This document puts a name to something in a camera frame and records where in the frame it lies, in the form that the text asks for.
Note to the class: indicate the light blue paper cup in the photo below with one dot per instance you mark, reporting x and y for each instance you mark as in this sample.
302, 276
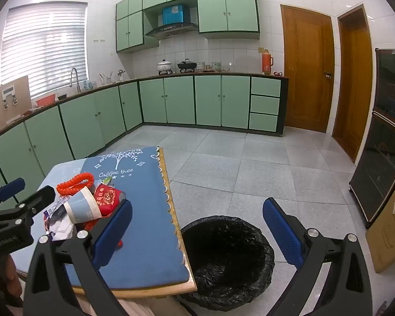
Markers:
82, 205

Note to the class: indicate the red thermos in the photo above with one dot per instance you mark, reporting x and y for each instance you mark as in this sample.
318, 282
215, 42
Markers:
267, 62

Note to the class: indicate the white crumpled paper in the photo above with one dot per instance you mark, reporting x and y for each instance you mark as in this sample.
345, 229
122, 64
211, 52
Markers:
62, 231

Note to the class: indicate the green base cabinets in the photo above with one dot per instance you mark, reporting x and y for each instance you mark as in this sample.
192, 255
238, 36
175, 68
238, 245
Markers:
177, 98

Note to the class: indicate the green wall cabinets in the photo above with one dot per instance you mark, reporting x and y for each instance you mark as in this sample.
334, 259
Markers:
217, 10

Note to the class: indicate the cardboard box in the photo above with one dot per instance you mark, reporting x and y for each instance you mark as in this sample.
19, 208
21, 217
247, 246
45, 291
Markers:
391, 230

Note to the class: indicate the green drawer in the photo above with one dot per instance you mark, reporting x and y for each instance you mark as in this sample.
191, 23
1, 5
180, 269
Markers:
264, 104
263, 121
265, 86

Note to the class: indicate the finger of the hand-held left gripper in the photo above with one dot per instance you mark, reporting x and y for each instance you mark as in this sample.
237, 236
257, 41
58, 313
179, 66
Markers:
10, 187
39, 199

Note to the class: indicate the red printed plastic bag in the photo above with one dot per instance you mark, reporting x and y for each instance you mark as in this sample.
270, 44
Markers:
107, 199

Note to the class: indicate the clear plastic container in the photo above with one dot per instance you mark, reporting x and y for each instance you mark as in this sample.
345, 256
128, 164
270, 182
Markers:
90, 85

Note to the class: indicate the person's left hand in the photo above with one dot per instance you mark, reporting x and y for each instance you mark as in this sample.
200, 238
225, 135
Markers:
10, 279

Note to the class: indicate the utensil holder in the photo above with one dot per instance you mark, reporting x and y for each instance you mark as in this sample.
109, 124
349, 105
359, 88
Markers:
107, 79

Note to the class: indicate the black wok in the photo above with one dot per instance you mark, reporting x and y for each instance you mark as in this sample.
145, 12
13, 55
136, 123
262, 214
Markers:
186, 65

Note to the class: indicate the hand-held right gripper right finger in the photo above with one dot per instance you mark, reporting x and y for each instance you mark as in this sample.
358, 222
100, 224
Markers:
279, 227

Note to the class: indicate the blue box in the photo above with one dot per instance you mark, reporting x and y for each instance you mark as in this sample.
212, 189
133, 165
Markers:
175, 14

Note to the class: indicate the black glass-door cabinet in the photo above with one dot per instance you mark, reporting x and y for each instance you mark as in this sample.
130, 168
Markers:
381, 158

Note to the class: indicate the wooden table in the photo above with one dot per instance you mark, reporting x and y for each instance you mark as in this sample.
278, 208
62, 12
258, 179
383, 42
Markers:
151, 292

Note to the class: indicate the black-lined trash bin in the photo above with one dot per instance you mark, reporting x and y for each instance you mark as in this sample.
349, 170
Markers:
227, 289

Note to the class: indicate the white window blind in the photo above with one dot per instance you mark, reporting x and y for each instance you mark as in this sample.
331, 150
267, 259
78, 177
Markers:
42, 49

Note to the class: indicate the purple white snack wrapper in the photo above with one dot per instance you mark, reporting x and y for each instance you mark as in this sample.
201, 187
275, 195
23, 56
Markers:
54, 209

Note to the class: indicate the glass jar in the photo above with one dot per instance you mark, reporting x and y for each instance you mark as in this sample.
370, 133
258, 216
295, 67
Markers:
200, 66

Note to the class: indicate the black range hood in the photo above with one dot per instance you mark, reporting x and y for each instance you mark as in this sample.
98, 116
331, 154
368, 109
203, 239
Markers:
171, 30

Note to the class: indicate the white cooking pot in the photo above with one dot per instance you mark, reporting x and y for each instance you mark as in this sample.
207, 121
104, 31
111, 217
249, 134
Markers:
165, 65

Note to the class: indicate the metal faucet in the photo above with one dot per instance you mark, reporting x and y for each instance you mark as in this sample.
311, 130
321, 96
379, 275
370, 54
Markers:
75, 79

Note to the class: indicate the plain wooden door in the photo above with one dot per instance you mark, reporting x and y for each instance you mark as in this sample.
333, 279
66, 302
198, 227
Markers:
354, 89

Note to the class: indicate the printed container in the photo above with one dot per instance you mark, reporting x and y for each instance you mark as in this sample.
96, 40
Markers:
216, 66

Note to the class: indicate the red plastic basin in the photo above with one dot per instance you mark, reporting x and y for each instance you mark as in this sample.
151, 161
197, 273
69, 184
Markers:
46, 100

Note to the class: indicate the small green packet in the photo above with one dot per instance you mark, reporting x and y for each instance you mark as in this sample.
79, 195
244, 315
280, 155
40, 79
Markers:
106, 181

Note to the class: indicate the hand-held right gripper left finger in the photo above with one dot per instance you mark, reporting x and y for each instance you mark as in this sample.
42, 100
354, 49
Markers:
113, 233

